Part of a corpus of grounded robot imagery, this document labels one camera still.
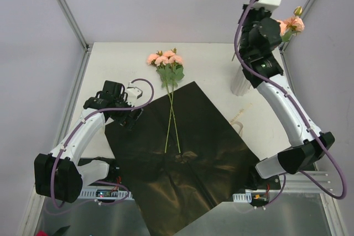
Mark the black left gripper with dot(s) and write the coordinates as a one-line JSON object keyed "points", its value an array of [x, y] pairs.
{"points": [[127, 118]]}

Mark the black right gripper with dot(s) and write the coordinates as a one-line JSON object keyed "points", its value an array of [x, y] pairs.
{"points": [[254, 9]]}

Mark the pink rose stem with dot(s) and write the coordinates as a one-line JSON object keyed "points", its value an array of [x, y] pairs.
{"points": [[291, 26]]}

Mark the pink rose bouquet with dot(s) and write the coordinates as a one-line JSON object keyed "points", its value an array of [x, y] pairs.
{"points": [[170, 68]]}

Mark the cream printed ribbon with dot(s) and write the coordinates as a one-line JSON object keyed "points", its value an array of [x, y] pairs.
{"points": [[235, 121]]}

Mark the black wrapping paper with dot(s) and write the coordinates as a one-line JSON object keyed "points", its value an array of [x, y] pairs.
{"points": [[180, 160]]}

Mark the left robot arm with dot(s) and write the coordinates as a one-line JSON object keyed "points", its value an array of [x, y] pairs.
{"points": [[58, 174]]}

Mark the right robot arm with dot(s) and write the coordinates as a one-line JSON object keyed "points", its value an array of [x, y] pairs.
{"points": [[307, 141]]}

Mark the white ribbed ceramic vase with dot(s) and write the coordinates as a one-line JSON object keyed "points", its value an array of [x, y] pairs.
{"points": [[240, 85]]}

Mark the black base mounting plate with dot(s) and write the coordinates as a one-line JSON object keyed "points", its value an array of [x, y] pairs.
{"points": [[273, 184]]}

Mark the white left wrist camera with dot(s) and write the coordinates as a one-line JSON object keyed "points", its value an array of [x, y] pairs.
{"points": [[133, 93]]}

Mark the left white cable duct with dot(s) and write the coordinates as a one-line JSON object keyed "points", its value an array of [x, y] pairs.
{"points": [[104, 193]]}

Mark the white cable duct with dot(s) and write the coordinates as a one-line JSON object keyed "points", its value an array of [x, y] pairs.
{"points": [[249, 197], [104, 193]]}

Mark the left aluminium frame post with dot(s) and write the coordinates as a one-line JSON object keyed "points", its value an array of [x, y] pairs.
{"points": [[73, 24]]}

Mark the aluminium rail right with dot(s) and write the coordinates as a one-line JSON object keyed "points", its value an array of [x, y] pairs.
{"points": [[299, 183]]}

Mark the right white cable duct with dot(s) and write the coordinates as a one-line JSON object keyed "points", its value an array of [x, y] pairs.
{"points": [[249, 197]]}

